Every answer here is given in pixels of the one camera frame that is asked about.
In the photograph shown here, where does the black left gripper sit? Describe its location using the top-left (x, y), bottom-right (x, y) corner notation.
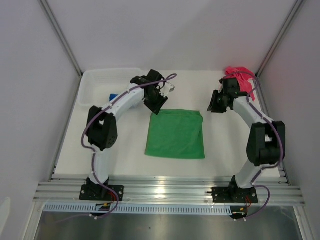
top-left (144, 88), bottom-right (168, 116)

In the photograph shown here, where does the slotted cable duct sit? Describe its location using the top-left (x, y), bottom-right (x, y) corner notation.
top-left (43, 202), bottom-right (232, 216)

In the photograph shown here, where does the aluminium frame post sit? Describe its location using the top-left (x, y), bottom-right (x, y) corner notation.
top-left (255, 0), bottom-right (307, 78)
top-left (38, 0), bottom-right (85, 78)

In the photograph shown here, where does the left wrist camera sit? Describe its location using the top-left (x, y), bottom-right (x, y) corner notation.
top-left (160, 82), bottom-right (175, 97)

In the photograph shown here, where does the green towel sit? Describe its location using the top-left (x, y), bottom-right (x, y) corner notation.
top-left (144, 109), bottom-right (205, 160)

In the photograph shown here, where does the pink towel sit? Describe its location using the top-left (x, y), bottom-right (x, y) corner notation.
top-left (219, 66), bottom-right (256, 102)

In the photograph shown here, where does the blue towel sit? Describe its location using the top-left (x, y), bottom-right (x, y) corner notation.
top-left (109, 93), bottom-right (118, 102)

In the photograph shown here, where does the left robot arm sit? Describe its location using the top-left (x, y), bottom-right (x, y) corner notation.
top-left (81, 69), bottom-right (177, 200)

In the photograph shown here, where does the aluminium frame post right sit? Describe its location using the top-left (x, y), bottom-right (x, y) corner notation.
top-left (255, 0), bottom-right (307, 78)

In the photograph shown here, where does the aluminium front rail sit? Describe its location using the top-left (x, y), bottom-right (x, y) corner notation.
top-left (33, 176), bottom-right (306, 206)

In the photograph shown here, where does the aluminium frame post left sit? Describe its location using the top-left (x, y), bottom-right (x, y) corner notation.
top-left (38, 0), bottom-right (85, 78)

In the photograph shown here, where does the white plastic basket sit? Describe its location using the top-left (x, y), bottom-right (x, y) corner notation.
top-left (77, 68), bottom-right (143, 108)

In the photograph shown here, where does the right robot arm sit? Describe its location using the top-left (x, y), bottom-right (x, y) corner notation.
top-left (207, 78), bottom-right (286, 202)

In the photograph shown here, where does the aluminium frame rail right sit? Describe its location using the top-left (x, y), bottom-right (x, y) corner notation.
top-left (254, 76), bottom-right (292, 186)

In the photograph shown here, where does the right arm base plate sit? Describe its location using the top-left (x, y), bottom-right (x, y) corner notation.
top-left (206, 186), bottom-right (258, 204)

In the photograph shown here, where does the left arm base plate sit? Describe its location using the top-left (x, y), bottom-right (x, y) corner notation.
top-left (79, 184), bottom-right (125, 202)

